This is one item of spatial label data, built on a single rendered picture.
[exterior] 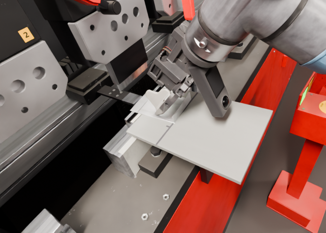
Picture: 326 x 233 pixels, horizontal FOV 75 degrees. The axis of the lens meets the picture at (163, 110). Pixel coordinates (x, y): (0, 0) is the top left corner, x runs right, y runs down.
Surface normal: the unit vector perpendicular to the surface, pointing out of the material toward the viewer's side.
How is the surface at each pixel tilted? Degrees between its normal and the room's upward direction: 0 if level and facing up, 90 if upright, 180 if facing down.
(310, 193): 0
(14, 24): 90
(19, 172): 90
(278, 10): 83
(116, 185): 0
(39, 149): 90
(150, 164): 0
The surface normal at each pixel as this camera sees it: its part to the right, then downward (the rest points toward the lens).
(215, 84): 0.69, 0.01
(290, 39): -0.33, 0.84
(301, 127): -0.65, 0.61
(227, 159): -0.22, -0.72
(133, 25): 0.80, 0.26
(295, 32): -0.22, 0.71
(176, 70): 0.35, -0.39
